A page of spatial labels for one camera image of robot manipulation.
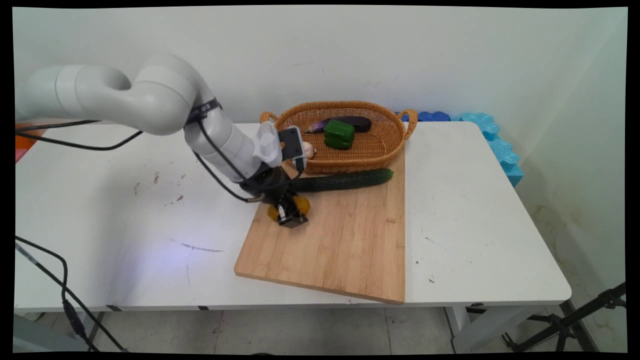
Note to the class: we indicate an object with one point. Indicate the light blue foam mat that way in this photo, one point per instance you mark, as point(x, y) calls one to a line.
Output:
point(500, 147)

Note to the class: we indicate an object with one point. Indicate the green bell pepper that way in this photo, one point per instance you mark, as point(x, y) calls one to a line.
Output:
point(339, 134)

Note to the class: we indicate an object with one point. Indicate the woven wicker basket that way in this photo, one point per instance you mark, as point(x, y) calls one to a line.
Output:
point(380, 145)

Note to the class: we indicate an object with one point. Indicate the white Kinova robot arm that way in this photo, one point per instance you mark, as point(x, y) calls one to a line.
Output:
point(160, 95)

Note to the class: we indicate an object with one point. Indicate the black tripod stand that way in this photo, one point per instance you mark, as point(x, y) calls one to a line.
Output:
point(565, 322)

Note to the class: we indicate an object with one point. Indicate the white garlic bulb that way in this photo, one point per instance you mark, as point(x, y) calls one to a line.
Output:
point(310, 150)

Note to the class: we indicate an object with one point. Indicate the bamboo cutting board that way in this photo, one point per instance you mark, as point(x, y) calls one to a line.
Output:
point(340, 240)

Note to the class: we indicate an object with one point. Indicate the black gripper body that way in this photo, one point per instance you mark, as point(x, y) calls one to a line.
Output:
point(270, 182)

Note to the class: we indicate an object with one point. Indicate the orange box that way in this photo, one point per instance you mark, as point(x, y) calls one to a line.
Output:
point(25, 141)

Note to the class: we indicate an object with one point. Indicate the long dark green cucumber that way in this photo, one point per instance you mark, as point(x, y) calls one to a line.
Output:
point(350, 180)

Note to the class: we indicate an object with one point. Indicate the white table leg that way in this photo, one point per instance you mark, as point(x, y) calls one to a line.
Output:
point(470, 330)

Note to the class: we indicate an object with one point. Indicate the grey black wrist camera box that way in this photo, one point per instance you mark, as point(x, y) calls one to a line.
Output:
point(292, 140)

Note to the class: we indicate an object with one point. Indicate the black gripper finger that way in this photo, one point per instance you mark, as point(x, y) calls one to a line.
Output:
point(284, 212)
point(299, 215)

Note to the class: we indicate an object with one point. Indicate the dark blue foam mat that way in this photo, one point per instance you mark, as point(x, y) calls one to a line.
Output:
point(432, 116)

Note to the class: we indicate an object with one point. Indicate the dark purple eggplant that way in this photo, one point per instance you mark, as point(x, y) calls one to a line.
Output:
point(357, 123)

